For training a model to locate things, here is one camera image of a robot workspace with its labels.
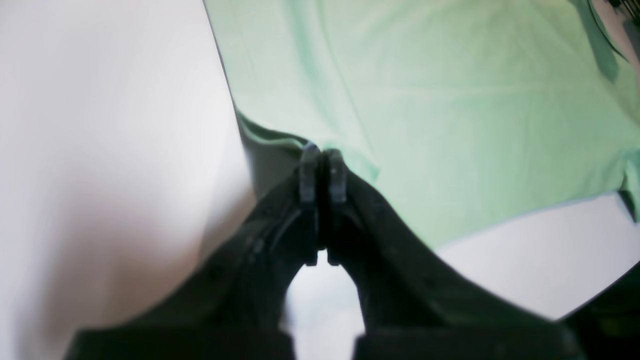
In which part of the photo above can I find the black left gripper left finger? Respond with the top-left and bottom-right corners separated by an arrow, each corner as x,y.
65,144 -> 322,360

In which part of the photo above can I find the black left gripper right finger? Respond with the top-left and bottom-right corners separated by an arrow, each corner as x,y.
322,149 -> 585,360

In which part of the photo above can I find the light green T-shirt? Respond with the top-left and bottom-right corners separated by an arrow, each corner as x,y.
204,0 -> 640,248

